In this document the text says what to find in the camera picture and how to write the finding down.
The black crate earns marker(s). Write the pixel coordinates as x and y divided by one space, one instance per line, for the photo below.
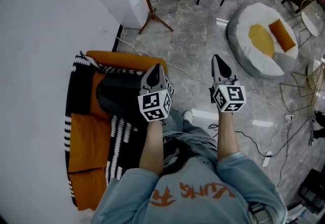
312 192

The person's light blue shirt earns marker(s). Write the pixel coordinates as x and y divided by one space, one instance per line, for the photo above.
198 207

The person's right forearm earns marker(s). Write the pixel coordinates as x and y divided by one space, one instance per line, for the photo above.
227 136

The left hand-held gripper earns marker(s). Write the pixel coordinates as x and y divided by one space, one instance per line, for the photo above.
152 102

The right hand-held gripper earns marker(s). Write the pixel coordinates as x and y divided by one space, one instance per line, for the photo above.
233 93

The person's white shoe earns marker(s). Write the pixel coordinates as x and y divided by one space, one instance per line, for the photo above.
188 116

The black white patterned blanket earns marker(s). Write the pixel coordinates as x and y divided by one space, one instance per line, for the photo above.
127 146

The person's left forearm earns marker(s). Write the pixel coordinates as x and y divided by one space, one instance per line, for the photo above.
151 149

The black backpack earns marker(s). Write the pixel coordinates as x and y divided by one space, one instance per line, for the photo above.
119 96

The person's blue jeans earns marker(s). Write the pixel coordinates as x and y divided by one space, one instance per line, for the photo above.
193 139

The white power strip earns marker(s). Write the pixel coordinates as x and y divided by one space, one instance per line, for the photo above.
289 117
267 158

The yellow cushion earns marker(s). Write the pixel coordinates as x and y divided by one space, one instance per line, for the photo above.
261 40

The orange sofa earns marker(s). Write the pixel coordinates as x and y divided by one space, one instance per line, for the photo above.
122 58

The orange rectangular pillow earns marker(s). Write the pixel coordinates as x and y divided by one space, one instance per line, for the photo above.
282 35

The white grey bean bag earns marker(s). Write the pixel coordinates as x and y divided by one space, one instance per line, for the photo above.
261 65

